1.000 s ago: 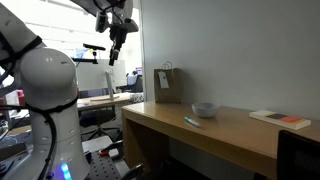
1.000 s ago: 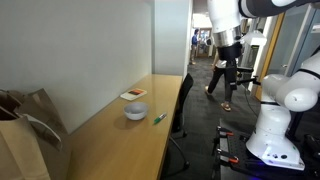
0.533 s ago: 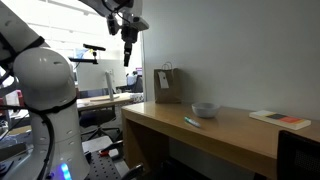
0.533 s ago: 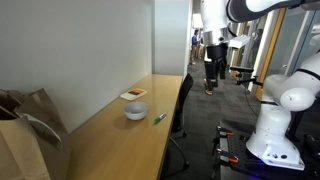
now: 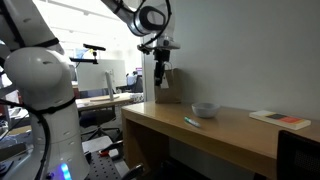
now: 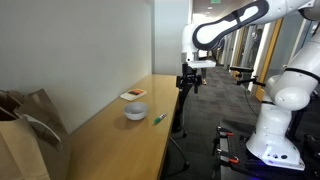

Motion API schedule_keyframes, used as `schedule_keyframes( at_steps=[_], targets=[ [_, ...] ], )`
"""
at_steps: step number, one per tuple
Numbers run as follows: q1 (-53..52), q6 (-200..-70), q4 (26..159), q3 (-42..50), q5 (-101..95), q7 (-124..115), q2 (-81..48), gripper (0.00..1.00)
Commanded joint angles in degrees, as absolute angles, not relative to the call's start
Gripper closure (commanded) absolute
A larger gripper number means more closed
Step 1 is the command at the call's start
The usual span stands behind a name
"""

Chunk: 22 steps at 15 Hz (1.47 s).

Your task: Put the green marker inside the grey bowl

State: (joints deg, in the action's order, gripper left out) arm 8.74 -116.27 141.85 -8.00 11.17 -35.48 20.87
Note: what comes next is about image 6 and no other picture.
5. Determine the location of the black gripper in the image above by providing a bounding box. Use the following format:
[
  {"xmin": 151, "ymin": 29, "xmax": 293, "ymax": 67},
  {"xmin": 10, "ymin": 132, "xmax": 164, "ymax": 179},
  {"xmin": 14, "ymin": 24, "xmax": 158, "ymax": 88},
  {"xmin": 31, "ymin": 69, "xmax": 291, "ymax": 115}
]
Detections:
[{"xmin": 176, "ymin": 63, "xmax": 201, "ymax": 95}]

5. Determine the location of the green marker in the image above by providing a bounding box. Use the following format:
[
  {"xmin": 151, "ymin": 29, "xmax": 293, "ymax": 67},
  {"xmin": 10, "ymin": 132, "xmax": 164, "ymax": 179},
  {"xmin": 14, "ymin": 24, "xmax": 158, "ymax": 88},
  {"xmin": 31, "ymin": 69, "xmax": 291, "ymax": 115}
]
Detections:
[{"xmin": 153, "ymin": 112, "xmax": 168, "ymax": 126}]

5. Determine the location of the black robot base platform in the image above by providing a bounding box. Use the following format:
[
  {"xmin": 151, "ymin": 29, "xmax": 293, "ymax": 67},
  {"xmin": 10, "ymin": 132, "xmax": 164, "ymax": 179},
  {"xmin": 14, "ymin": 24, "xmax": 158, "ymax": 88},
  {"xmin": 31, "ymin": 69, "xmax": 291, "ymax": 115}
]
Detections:
[{"xmin": 211, "ymin": 119, "xmax": 320, "ymax": 180}]

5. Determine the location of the grey bowl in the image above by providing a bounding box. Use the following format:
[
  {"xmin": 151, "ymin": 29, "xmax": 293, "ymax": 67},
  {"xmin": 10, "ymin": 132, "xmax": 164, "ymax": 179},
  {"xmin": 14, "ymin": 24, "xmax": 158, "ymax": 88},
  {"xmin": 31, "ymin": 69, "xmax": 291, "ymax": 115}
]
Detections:
[{"xmin": 123, "ymin": 101, "xmax": 149, "ymax": 121}]

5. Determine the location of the black tripod stand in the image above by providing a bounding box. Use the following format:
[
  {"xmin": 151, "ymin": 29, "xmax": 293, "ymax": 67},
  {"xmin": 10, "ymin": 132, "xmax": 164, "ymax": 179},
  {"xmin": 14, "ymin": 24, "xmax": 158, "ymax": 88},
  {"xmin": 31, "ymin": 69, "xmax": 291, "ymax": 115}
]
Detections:
[{"xmin": 168, "ymin": 89, "xmax": 191, "ymax": 170}]

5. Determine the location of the white pad with orange label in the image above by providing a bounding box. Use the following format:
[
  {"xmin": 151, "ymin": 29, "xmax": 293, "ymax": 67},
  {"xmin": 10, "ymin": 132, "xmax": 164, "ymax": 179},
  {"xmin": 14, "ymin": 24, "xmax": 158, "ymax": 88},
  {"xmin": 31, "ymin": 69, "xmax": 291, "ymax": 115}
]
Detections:
[{"xmin": 119, "ymin": 88, "xmax": 148, "ymax": 102}]

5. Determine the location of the person in hallway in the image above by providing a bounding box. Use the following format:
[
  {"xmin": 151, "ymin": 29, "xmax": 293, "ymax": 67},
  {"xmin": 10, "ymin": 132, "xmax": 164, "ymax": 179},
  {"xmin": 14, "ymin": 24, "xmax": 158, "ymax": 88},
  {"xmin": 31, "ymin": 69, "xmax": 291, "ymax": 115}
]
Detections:
[{"xmin": 250, "ymin": 28, "xmax": 264, "ymax": 65}]

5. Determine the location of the crumpled brown paper bag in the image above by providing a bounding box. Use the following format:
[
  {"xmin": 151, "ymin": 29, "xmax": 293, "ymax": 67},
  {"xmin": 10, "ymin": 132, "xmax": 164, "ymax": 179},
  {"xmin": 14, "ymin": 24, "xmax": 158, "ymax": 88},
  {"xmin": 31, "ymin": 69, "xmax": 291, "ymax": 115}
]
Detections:
[{"xmin": 0, "ymin": 88, "xmax": 72, "ymax": 180}]

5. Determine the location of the large brown paper bag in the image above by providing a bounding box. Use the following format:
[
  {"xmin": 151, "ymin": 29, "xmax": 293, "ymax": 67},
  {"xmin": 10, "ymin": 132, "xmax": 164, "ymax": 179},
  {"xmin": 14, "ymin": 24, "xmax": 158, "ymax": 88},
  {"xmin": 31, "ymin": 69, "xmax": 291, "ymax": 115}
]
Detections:
[{"xmin": 0, "ymin": 113, "xmax": 52, "ymax": 180}]

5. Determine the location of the black camera on boom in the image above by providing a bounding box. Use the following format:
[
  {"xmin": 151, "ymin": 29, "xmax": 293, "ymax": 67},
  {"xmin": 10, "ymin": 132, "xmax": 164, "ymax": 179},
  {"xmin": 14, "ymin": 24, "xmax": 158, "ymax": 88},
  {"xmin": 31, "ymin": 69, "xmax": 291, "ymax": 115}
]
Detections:
[{"xmin": 229, "ymin": 65, "xmax": 268, "ymax": 88}]

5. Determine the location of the orange handled clamp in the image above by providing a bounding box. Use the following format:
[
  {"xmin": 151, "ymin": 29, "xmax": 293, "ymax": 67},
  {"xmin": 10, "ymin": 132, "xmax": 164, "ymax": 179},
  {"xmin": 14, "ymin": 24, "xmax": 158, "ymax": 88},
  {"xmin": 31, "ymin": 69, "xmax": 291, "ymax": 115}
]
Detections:
[
  {"xmin": 216, "ymin": 126, "xmax": 235, "ymax": 138},
  {"xmin": 215, "ymin": 148, "xmax": 240, "ymax": 165}
]

